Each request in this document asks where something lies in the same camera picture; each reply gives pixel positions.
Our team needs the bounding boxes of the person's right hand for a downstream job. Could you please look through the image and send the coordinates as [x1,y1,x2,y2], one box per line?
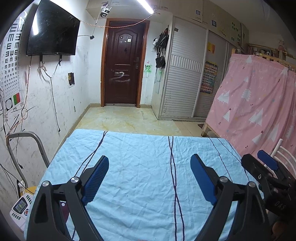
[267,210,296,241]

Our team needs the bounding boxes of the white metal chair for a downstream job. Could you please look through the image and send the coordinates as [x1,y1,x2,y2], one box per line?
[271,138,295,177]

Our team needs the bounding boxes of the white handheld device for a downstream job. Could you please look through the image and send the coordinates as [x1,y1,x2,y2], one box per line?
[10,193,33,232]

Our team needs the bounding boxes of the yellow bin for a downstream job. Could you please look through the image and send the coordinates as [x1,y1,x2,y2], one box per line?
[22,186,37,195]

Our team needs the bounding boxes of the pink tree-pattern curtain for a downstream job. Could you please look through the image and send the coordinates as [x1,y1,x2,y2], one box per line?
[206,54,295,156]

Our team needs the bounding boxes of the light blue bed sheet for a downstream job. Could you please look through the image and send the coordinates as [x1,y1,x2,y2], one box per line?
[24,128,265,241]

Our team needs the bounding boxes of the white slatted wardrobe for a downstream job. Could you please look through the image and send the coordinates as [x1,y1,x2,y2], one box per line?
[152,17,233,121]

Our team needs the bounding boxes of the black bags on hook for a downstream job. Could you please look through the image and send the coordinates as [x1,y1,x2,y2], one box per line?
[154,28,169,69]

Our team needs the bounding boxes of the eye chart poster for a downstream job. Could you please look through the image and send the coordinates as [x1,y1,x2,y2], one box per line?
[1,11,27,111]

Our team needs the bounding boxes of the dark brown wooden door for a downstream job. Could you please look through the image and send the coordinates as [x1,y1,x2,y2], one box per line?
[100,19,149,108]

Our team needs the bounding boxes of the grey metal frame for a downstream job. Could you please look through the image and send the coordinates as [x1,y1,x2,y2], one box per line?
[6,131,51,188]

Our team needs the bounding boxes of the wooden bed frame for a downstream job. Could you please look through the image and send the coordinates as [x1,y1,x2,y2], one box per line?
[201,123,220,138]

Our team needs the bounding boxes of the colourful wall poster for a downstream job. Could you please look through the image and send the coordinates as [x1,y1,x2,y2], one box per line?
[200,61,218,94]

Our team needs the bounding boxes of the black wall television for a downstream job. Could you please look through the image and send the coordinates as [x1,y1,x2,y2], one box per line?
[26,1,80,56]

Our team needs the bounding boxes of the security camera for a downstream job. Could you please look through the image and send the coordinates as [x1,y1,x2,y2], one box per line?
[99,4,111,18]

